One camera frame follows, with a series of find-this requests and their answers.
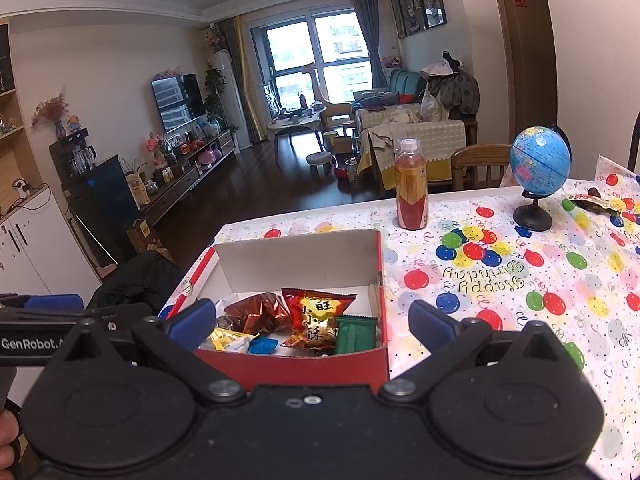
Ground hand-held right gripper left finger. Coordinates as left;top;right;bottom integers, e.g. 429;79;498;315
42;299;248;403

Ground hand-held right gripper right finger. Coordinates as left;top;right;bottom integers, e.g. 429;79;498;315
378;300;576;403

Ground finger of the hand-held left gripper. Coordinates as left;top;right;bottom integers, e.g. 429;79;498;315
0;292;86;311

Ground yellow candy packet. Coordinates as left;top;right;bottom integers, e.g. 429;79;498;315
207;327;256;353

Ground brown foil snack packet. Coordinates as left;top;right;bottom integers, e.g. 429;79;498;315
222;292;293;336

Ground blue cookie packet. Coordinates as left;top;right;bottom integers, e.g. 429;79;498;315
248;336;280;356

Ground green snack packet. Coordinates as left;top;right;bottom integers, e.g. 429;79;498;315
334;315;377;356

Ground red yellow snack packet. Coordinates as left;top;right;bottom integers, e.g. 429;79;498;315
281;287;358;350

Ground red cardboard box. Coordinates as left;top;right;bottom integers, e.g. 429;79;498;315
159;229;390;391

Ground person's left hand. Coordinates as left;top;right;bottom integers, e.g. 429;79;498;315
0;407;22;468

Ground white cabinet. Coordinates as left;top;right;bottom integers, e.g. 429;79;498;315
0;185;101;296

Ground dark bag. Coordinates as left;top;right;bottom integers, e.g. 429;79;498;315
87;250;185;316

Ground balloon print tablecloth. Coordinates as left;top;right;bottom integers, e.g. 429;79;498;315
212;155;640;480

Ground brown paper bag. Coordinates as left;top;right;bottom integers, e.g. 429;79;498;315
126;217;173;261

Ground black drinks cabinet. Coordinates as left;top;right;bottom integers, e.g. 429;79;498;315
49;129;141;266

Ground orange juice bottle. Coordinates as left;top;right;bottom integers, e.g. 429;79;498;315
394;137;430;231

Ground television cabinet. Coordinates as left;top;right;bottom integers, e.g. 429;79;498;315
127;129;237;226

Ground sofa with cream cover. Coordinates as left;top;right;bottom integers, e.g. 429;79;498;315
356;105;468;186

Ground dried flower vase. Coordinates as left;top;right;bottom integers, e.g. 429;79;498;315
31;91;70;140

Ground blue desk globe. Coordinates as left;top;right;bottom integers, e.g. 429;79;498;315
510;125;572;232

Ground small round stool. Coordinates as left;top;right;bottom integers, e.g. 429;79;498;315
306;151;333;177

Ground dark empty wrapper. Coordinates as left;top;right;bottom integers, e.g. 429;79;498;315
565;192;623;216

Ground television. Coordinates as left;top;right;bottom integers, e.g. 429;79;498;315
151;73;207;133

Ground coffee table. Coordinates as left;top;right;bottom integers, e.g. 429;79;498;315
267;110;323;153

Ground white tower air conditioner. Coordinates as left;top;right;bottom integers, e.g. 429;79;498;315
209;50;251;148

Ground green plant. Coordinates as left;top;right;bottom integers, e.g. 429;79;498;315
204;67;227;121

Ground wooden rocking chair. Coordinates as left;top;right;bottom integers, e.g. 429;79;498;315
305;62;353;131

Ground pile of clothes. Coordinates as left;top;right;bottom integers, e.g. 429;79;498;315
420;51;481;116

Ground beige curtain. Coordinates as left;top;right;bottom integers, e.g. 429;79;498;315
220;16;268;143

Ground wooden door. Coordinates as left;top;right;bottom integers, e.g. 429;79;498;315
492;0;558;148

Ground large window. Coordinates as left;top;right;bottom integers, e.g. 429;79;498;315
250;7;373;111

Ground grey curtain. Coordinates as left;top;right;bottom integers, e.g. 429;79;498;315
350;0;391;91

